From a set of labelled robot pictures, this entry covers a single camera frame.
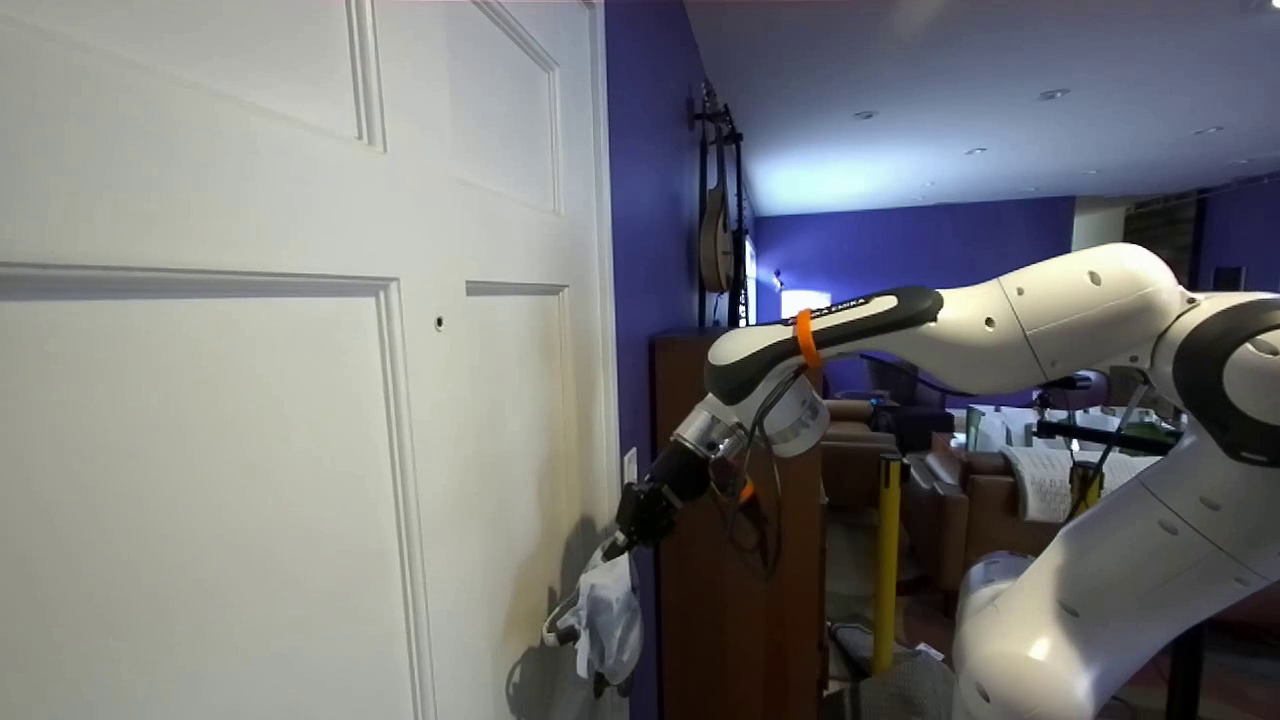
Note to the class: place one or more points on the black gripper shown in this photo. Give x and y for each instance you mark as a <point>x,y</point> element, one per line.
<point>682,475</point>

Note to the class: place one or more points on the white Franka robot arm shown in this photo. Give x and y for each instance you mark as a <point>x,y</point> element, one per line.
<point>1065,323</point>

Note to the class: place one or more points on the brown wooden cabinet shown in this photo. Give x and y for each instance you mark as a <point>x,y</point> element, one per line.
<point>706,626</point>

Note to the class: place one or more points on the small dark door hook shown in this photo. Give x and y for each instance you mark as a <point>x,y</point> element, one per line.
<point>437,323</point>

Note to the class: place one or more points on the white panelled door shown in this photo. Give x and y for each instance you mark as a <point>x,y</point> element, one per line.
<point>201,466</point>

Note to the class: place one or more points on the yellow pole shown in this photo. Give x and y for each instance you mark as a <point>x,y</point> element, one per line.
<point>891,573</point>

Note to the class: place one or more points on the brown sofa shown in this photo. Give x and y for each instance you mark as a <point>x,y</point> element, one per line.
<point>982,523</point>

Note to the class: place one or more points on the black tripod stand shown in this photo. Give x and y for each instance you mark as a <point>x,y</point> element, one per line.
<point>1105,430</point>

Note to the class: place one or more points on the recessed ceiling light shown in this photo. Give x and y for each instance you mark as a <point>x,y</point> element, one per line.
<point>1054,95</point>

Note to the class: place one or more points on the white light switch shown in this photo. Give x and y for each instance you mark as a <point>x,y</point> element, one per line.
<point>631,466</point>

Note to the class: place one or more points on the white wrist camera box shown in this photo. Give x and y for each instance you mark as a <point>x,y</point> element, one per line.
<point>706,430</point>

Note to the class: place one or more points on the dark metal wall hanging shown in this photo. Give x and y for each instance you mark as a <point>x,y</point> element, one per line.
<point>717,226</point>

